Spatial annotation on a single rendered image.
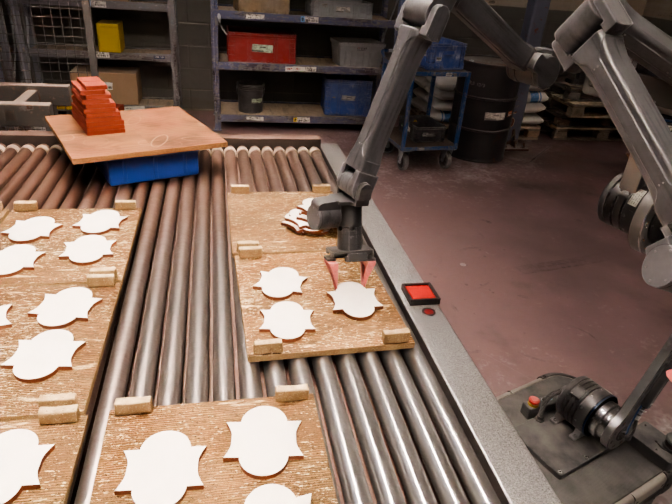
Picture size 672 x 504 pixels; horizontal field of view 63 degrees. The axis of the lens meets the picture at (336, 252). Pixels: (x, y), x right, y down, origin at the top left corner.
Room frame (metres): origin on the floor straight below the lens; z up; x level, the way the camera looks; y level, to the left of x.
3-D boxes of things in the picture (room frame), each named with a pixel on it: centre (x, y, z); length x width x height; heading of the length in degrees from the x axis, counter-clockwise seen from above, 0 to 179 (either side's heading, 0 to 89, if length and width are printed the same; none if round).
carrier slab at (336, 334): (1.09, 0.04, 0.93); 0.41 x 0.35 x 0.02; 15
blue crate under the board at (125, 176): (1.86, 0.71, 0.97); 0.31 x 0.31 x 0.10; 35
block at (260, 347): (0.87, 0.12, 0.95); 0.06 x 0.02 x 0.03; 105
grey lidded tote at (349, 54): (5.96, -0.04, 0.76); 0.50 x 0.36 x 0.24; 109
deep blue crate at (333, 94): (5.99, 0.04, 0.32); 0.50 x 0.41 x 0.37; 99
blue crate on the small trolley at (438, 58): (4.97, -0.67, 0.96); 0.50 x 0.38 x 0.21; 28
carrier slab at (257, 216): (1.50, 0.15, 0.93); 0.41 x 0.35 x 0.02; 14
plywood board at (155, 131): (1.91, 0.75, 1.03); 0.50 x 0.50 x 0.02; 35
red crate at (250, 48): (5.76, 0.92, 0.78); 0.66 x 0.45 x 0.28; 103
